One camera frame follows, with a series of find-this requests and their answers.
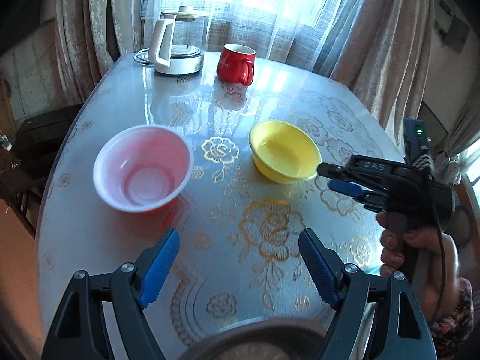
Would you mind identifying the glass kettle white handle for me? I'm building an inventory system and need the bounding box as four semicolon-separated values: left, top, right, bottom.
147;6;211;76

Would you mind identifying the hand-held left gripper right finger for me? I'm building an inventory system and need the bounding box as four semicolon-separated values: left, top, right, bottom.
298;228;437;360

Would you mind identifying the dark low furniture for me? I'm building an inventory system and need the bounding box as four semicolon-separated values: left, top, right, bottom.
11;101;85;211

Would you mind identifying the red bowl white inside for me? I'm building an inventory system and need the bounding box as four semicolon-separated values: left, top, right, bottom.
93;124;194;214

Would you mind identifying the grey wall box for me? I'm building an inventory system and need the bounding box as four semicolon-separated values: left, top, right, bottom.
435;0;471;53

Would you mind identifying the person's right hand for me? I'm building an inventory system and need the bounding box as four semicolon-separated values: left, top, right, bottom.
376;210;466;321

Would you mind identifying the white sheer curtain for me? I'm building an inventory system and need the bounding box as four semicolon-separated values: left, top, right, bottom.
142;0;361;79

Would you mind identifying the kettle power cable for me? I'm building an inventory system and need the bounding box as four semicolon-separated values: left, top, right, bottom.
134;48;154;67

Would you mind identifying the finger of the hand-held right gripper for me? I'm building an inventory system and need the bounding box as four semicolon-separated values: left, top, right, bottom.
327;179;376;206
318;162;361;181

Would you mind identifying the wide beige velvet curtain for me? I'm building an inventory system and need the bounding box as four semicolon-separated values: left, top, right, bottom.
326;0;443;132

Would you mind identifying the person's right forearm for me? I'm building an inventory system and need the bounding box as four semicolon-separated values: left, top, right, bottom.
427;277;476;340

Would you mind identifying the narrow beige velvet curtain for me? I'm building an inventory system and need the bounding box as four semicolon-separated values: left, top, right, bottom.
56;0;145;106

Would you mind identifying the yellow plastic bowl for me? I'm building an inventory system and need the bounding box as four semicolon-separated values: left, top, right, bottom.
248;120;322;184

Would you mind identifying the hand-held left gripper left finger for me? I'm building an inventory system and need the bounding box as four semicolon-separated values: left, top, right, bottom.
40;228;181;360

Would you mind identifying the red ceramic mug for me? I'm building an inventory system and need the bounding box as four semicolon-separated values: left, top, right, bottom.
216;43;256;86

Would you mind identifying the side window with grid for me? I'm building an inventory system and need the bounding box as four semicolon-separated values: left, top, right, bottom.
464;139;480;211

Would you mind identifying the tied beige curtain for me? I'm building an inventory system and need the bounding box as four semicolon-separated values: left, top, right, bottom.
431;112;480;185

